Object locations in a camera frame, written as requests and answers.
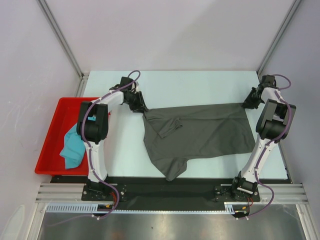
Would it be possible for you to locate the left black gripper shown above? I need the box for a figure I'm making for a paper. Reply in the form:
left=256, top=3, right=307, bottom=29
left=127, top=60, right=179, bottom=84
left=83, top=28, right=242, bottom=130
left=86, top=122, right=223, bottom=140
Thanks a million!
left=124, top=91, right=148, bottom=114

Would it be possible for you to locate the dark grey t-shirt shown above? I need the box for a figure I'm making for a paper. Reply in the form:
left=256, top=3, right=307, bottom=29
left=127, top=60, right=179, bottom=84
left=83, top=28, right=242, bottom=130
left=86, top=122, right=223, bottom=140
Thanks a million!
left=142, top=103, right=255, bottom=182

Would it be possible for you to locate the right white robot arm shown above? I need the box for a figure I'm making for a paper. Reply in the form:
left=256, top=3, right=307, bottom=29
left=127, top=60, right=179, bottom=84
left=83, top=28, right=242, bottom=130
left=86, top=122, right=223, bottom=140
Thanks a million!
left=230, top=74, right=297, bottom=201

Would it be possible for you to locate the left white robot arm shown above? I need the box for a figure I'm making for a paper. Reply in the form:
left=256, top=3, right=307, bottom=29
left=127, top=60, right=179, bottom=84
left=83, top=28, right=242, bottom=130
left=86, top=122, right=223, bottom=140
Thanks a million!
left=76, top=76, right=148, bottom=200

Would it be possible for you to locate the teal t-shirt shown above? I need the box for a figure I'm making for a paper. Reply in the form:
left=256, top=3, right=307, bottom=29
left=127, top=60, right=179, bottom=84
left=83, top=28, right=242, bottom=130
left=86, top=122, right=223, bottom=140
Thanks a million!
left=59, top=124, right=86, bottom=170

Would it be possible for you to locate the red plastic bin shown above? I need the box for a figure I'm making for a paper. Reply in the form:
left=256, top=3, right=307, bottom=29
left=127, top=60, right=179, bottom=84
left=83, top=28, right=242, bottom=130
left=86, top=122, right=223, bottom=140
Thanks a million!
left=34, top=97, right=98, bottom=176

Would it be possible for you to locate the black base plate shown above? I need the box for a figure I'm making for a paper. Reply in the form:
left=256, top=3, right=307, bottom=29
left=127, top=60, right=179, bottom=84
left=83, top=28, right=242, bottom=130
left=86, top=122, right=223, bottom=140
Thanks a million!
left=49, top=175, right=293, bottom=211

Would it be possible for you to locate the left aluminium corner post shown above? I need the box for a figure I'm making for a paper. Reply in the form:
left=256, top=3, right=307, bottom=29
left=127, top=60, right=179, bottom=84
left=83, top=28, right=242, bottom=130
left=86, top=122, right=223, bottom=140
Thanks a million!
left=36, top=0, right=89, bottom=78

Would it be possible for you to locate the aluminium corner post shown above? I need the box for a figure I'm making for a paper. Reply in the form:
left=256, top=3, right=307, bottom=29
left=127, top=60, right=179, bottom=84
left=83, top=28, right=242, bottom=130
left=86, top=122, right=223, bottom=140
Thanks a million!
left=256, top=0, right=304, bottom=77
left=36, top=0, right=89, bottom=78

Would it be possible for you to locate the right aluminium corner post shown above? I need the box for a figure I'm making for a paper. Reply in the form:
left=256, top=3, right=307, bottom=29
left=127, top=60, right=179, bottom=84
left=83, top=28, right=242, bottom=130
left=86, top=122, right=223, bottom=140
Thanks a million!
left=256, top=0, right=304, bottom=77

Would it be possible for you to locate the grey slotted cable duct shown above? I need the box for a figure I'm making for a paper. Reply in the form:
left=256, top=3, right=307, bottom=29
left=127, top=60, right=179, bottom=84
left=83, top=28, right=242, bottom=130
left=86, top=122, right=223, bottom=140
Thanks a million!
left=46, top=203, right=248, bottom=215

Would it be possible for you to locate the aluminium frame rail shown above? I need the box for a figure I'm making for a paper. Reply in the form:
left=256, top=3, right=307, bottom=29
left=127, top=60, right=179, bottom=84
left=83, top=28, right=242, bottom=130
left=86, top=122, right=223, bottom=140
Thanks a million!
left=35, top=183, right=309, bottom=205

